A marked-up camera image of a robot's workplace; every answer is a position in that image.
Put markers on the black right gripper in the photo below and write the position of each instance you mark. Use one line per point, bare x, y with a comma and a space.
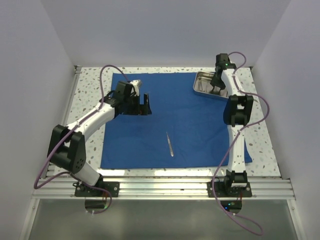
214, 83

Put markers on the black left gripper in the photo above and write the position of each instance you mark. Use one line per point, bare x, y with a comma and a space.
140, 109

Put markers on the stainless steel instrument tray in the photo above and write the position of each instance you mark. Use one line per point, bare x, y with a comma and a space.
202, 87

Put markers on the blue surgical cloth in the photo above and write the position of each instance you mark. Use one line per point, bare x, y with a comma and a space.
198, 134

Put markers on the silver scalpel handle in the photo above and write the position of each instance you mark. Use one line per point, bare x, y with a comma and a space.
169, 145

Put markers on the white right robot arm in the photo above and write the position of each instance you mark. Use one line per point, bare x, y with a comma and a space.
236, 115

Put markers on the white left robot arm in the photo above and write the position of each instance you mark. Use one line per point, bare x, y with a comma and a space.
67, 149

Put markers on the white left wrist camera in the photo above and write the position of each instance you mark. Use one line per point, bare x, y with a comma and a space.
136, 84

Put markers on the aluminium left side rail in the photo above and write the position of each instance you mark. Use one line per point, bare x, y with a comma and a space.
70, 95

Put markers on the aluminium rail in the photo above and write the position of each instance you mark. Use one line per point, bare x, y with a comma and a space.
169, 188
70, 95

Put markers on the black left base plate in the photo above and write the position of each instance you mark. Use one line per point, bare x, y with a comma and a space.
82, 190

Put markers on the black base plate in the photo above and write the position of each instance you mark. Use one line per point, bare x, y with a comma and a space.
222, 191
82, 190

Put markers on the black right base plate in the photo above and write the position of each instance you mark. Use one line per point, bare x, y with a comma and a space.
222, 191

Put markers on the aluminium front rail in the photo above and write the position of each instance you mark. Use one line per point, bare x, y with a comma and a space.
169, 188

